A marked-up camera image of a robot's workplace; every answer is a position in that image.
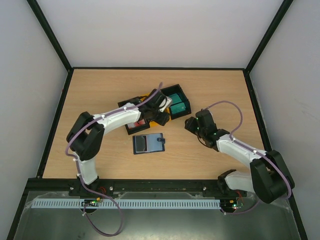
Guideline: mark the red white card stack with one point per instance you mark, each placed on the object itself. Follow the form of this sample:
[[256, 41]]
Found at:
[[136, 124]]

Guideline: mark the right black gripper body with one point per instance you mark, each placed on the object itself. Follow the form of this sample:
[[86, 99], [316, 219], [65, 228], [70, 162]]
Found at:
[[191, 124]]

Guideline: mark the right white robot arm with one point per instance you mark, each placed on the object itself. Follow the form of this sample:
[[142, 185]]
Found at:
[[269, 177]]

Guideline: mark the black card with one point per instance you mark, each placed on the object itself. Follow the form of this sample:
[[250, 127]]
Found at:
[[140, 144]]

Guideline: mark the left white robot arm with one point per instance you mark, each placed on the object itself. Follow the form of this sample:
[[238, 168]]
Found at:
[[86, 135]]

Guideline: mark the black bin right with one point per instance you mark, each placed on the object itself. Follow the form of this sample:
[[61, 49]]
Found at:
[[177, 89]]

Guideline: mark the black enclosure frame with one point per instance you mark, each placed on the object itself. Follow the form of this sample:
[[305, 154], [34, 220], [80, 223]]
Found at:
[[59, 184]]

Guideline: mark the grey slotted cable duct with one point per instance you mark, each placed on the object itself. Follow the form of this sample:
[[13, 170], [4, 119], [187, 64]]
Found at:
[[63, 203]]

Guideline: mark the dark blue card holder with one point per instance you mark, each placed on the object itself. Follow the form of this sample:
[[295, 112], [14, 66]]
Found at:
[[155, 143]]

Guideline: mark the teal card stack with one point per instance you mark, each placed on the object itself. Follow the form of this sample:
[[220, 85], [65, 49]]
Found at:
[[177, 105]]

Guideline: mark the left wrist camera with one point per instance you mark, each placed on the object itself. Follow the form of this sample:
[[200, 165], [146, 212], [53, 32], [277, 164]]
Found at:
[[165, 104]]

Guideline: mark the black bin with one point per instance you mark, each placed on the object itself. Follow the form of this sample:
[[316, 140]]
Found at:
[[177, 89], [135, 100]]

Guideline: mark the black mounting rail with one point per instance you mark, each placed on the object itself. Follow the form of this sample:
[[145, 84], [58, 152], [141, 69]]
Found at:
[[112, 188]]

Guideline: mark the black bin left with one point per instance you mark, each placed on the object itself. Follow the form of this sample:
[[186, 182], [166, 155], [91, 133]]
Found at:
[[135, 100]]

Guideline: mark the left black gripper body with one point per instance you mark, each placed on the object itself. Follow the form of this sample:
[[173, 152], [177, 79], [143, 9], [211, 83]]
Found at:
[[161, 120]]

